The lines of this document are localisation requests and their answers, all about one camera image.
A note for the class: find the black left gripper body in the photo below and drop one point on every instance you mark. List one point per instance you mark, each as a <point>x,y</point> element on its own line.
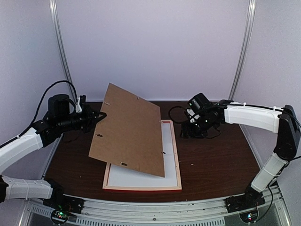
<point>83,121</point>

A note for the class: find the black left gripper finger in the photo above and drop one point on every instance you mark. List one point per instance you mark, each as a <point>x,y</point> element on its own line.
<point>98,114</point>
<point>97,119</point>

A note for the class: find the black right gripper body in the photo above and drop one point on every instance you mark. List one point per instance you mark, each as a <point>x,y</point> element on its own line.
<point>199,130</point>

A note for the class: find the brown backing board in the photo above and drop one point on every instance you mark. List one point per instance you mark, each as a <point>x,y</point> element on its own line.
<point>130,135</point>

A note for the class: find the red forest photo print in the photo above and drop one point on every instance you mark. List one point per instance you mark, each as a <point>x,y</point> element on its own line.
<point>141,179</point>

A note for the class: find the red wooden picture frame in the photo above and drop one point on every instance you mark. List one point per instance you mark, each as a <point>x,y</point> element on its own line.
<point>176,160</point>

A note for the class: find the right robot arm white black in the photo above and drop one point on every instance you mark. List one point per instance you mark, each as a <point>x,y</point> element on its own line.
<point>281,122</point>

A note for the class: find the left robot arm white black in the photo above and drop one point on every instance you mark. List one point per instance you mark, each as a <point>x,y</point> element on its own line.
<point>63,115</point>

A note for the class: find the left round led board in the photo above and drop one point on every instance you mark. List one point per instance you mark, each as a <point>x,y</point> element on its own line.
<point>59,217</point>

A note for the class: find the round led board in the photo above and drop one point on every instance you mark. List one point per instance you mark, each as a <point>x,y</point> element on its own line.
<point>59,217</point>
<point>249,217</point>

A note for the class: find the right round led board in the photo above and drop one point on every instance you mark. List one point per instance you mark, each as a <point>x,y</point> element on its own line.
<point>249,217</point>

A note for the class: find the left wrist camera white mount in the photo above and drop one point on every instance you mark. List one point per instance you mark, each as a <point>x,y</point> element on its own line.
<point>81,100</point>

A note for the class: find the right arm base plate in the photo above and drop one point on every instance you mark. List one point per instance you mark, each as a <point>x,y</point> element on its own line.
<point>242,202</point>

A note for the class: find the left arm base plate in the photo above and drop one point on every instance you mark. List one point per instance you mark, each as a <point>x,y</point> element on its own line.
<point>67,204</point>

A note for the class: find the aluminium front rail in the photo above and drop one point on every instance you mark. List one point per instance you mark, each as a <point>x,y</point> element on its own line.
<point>210,212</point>

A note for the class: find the left aluminium corner post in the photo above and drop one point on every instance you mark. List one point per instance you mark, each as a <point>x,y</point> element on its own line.
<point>62,54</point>

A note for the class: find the aluminium corner post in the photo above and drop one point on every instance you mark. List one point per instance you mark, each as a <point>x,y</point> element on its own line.
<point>62,54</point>
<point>245,43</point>

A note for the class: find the right aluminium corner post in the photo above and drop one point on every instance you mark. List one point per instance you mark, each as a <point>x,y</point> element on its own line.
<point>245,43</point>

